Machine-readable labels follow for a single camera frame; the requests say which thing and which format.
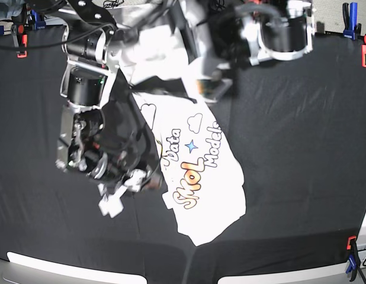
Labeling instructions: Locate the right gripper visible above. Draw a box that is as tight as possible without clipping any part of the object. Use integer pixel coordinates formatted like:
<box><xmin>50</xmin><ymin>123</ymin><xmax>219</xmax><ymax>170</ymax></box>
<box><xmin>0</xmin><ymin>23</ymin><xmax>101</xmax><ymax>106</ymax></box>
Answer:
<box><xmin>56</xmin><ymin>101</ymin><xmax>162</xmax><ymax>192</ymax></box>

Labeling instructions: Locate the white printed t-shirt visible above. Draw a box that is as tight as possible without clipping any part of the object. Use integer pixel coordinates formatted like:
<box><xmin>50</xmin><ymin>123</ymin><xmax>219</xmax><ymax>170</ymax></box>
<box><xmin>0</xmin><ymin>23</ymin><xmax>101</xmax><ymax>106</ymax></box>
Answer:
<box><xmin>121</xmin><ymin>25</ymin><xmax>246</xmax><ymax>246</ymax></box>

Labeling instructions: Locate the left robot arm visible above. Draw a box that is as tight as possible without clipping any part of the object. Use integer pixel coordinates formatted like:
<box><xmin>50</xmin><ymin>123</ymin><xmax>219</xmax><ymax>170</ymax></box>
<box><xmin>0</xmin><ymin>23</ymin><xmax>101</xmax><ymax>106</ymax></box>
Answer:
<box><xmin>178</xmin><ymin>1</ymin><xmax>314</xmax><ymax>104</ymax></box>

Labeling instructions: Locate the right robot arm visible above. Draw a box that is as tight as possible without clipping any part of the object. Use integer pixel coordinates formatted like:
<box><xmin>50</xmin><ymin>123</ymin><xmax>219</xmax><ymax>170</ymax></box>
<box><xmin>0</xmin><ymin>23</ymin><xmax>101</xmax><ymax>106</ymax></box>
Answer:
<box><xmin>28</xmin><ymin>1</ymin><xmax>162</xmax><ymax>192</ymax></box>

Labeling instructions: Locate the blue clamp top left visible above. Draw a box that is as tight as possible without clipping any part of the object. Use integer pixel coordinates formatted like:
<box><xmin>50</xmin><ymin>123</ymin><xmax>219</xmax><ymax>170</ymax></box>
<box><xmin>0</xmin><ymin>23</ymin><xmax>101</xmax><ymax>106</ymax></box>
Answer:
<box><xmin>28</xmin><ymin>9</ymin><xmax>46</xmax><ymax>30</ymax></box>

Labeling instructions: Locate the orange black clamp far left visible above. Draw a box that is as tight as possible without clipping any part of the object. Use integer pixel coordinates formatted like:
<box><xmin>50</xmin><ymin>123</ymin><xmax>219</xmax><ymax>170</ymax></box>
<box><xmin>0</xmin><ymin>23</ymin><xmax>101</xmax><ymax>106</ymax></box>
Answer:
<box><xmin>11</xmin><ymin>24</ymin><xmax>28</xmax><ymax>59</ymax></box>

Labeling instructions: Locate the black table cloth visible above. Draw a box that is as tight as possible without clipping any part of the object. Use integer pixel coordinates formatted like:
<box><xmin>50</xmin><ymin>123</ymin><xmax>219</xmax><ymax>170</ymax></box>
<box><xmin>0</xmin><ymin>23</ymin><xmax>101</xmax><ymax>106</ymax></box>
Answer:
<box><xmin>0</xmin><ymin>36</ymin><xmax>366</xmax><ymax>283</ymax></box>

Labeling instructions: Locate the blue clamp top right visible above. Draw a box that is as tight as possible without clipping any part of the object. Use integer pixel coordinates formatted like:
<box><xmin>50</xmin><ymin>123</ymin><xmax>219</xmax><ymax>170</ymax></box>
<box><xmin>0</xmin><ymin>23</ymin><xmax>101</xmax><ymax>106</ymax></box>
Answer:
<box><xmin>342</xmin><ymin>2</ymin><xmax>361</xmax><ymax>40</ymax></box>

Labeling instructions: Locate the orange blue clamp bottom right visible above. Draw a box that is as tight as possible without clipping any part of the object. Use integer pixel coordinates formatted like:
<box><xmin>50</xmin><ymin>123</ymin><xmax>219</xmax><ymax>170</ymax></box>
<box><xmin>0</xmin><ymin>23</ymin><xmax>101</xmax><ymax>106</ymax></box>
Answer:
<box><xmin>346</xmin><ymin>235</ymin><xmax>361</xmax><ymax>282</ymax></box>

